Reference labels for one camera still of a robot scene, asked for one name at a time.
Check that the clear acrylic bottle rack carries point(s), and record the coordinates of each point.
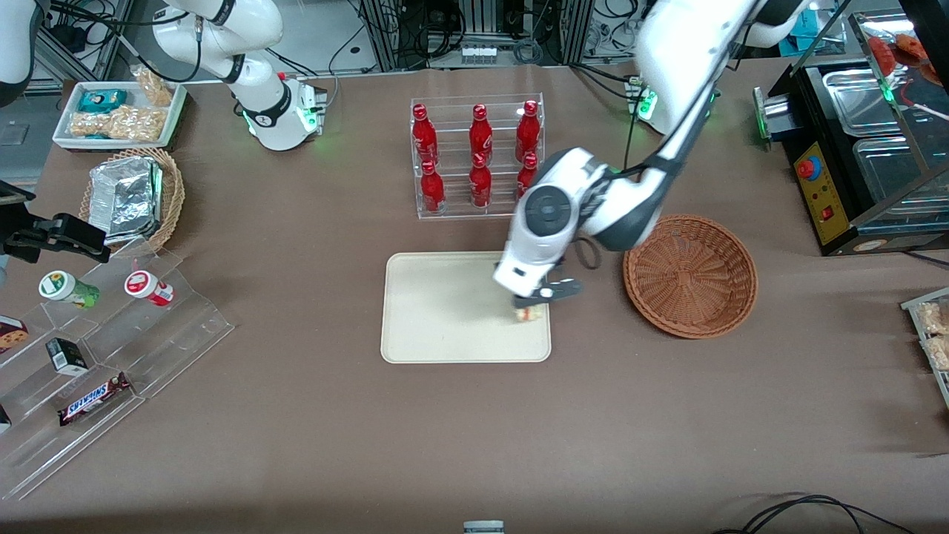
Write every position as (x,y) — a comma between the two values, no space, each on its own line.
(452,104)

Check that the clear acrylic stepped display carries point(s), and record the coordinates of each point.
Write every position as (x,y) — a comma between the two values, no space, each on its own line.
(170,326)

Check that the black food warmer yellow panel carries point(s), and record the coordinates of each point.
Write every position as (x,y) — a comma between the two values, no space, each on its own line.
(838,185)

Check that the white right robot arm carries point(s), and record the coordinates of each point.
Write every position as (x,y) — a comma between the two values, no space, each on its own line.
(259,30)

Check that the small black carton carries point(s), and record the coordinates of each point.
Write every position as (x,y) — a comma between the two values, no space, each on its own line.
(67,356)

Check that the red food in warmer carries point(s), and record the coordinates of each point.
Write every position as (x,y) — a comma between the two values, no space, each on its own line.
(893,48)

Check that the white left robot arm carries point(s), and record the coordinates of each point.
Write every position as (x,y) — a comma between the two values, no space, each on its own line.
(682,52)

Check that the cookie box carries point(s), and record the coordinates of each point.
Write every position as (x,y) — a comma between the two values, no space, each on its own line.
(10,334)

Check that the red cola bottle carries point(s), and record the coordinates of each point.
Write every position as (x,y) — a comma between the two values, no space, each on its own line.
(480,184)
(527,130)
(422,135)
(527,176)
(432,189)
(480,133)

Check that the small grey device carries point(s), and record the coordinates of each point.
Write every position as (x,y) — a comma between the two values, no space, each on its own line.
(483,527)

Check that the snickers chocolate bar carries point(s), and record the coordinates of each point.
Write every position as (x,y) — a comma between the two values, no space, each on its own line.
(94,399)

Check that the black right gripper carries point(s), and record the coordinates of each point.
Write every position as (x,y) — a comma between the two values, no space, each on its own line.
(31,239)

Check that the light wicker basket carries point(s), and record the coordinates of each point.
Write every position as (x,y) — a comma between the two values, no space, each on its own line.
(174,193)

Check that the clear bag of peanuts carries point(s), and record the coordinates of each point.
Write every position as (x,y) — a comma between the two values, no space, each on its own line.
(118,123)

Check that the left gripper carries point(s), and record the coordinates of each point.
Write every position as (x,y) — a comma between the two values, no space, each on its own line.
(523,302)

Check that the steel pan in warmer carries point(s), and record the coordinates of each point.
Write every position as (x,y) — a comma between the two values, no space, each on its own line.
(890,167)
(860,100)

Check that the white rectangular snack bin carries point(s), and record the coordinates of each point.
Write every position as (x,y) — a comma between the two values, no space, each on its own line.
(67,141)

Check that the teal snack packet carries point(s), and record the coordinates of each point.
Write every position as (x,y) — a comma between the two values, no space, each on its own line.
(102,99)

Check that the silver foil package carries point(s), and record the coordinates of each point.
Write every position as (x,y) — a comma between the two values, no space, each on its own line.
(126,196)

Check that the clear bag of crackers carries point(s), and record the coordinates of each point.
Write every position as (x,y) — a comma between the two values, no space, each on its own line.
(156,86)

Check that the white power strip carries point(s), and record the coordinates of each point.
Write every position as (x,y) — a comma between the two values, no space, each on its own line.
(478,53)

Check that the green lidded cup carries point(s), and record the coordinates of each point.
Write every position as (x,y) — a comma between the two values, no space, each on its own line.
(65,288)

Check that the triangle sandwich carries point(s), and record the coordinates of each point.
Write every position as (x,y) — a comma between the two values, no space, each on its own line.
(529,314)

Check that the red lidded cup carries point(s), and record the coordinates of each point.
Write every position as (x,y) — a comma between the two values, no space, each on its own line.
(147,287)

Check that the beige plastic tray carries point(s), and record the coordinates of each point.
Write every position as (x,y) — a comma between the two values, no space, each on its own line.
(445,311)

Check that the round brown wicker basket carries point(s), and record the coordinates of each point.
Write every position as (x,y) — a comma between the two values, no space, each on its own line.
(689,278)

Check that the bagged pastry snack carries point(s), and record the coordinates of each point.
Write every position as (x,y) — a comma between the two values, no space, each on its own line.
(934,317)
(940,352)

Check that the silver metal canister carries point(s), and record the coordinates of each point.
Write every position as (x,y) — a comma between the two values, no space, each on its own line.
(772,119)

